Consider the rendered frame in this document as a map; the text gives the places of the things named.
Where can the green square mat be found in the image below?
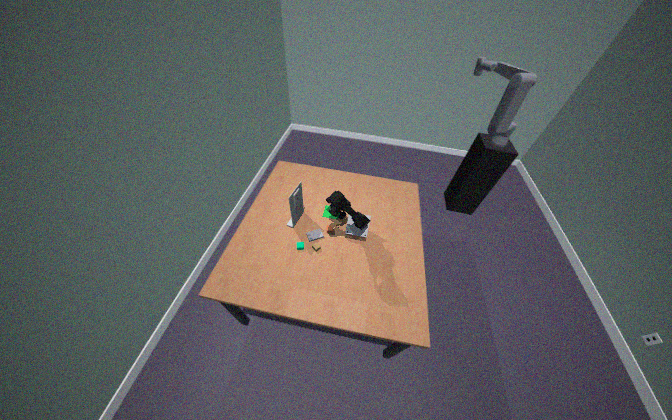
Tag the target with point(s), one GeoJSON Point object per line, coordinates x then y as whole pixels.
{"type": "Point", "coordinates": [328, 214]}

